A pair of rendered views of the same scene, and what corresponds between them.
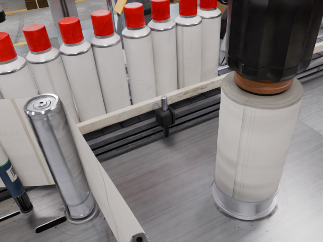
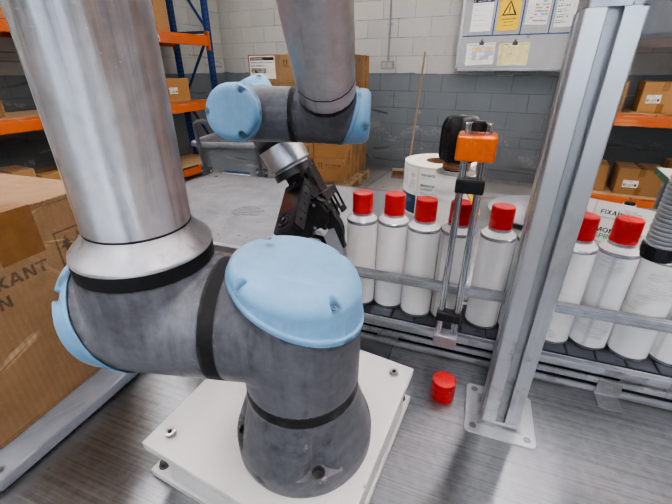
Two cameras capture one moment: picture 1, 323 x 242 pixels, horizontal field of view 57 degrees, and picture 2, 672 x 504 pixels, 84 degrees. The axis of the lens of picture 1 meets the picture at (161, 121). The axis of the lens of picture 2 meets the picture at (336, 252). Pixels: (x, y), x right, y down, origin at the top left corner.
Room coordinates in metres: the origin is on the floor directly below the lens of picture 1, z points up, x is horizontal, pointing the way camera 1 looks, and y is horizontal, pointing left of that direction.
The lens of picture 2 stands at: (1.03, 0.27, 1.26)
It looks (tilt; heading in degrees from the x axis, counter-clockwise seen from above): 26 degrees down; 225
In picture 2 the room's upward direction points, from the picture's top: straight up
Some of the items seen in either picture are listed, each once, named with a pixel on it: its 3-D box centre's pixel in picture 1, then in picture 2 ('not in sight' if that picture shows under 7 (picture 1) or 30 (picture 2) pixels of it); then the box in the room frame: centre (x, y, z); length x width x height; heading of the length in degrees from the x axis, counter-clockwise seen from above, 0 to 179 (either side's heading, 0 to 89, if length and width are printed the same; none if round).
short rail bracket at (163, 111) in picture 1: (166, 122); not in sight; (0.44, -0.01, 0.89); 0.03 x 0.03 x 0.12; 24
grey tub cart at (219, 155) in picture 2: not in sight; (251, 174); (-0.64, -2.35, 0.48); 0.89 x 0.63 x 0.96; 37
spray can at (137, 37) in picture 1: (140, 60); (453, 262); (0.52, 0.03, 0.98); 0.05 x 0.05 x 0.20
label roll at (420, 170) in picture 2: not in sight; (437, 185); (0.05, -0.27, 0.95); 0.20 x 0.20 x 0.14
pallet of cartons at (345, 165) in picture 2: not in sight; (312, 122); (-2.02, -3.12, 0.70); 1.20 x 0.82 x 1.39; 114
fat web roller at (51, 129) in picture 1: (65, 164); not in sight; (0.26, 0.12, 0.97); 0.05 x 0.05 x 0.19
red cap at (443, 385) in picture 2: not in sight; (443, 386); (0.63, 0.10, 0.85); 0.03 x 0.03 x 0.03
